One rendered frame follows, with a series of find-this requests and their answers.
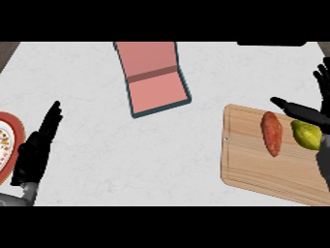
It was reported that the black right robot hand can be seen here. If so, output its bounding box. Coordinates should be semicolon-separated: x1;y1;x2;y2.
269;56;330;138

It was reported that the wooden cutting board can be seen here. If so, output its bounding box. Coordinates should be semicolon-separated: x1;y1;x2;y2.
218;103;330;207

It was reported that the orange sweet potato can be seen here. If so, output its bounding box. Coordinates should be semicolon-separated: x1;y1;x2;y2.
260;110;285;158

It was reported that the yellow-green pear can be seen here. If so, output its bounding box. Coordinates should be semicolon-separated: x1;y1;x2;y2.
289;119;325;151

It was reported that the pink box with teal rim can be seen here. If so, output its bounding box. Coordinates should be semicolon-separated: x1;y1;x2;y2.
114;42;193;119

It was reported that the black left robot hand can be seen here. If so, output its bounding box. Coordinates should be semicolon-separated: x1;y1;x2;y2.
9;100;65;187

